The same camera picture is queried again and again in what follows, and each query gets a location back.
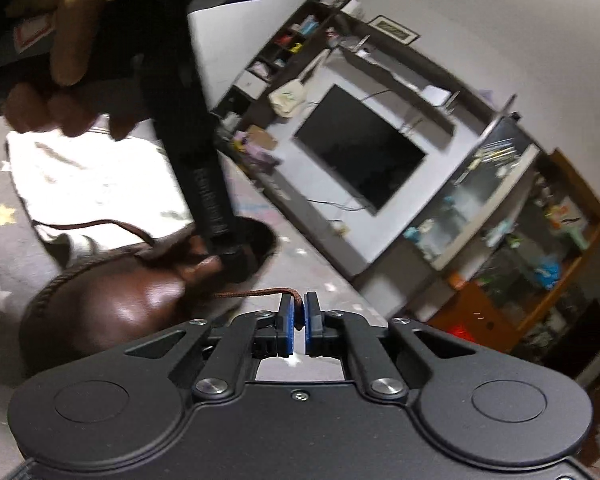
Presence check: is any white towel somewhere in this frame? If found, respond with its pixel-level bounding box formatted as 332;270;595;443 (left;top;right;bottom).
6;130;192;266

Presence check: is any brown leather shoe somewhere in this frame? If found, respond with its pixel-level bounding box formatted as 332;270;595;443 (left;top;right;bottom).
18;246;271;376

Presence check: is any wooden display cabinet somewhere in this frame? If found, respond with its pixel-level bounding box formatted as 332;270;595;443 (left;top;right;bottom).
419;146;600;356

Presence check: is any person's left hand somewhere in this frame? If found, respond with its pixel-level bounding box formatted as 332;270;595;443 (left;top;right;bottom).
4;0;154;142

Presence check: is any grey star-patterned table mat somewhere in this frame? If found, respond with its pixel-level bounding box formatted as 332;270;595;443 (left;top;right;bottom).
0;104;397;391

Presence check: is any cream tote bag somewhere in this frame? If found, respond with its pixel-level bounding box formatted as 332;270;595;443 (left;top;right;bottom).
268;79;306;119

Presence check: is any framed picture on shelf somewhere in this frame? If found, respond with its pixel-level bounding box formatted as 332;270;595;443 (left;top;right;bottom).
367;15;420;46

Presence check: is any brown shoelace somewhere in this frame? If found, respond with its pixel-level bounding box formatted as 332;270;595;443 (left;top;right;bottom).
32;217;277;309

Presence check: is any black flat television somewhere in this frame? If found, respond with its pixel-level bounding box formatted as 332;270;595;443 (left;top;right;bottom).
294;84;426;214

